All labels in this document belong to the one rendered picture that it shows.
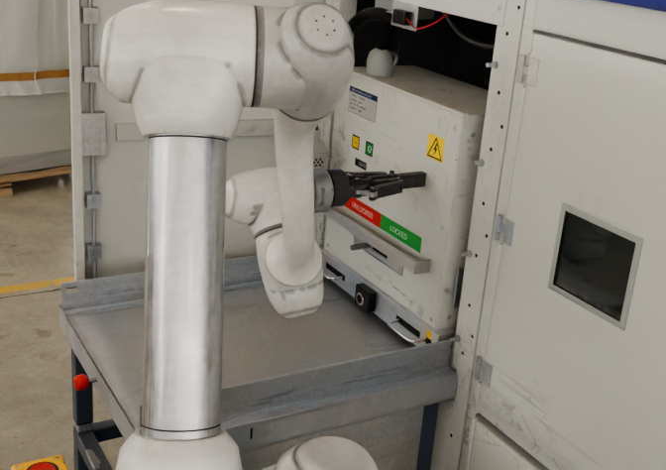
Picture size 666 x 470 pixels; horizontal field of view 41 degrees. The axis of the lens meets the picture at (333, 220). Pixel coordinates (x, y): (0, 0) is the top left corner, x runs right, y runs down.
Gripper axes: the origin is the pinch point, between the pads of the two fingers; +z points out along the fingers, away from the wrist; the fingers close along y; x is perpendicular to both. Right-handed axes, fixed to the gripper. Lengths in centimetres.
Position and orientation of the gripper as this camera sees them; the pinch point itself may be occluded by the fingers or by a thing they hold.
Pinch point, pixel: (409, 179)
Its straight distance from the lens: 188.0
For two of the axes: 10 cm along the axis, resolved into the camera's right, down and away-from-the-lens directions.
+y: 4.9, 3.3, -8.1
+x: 0.7, -9.4, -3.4
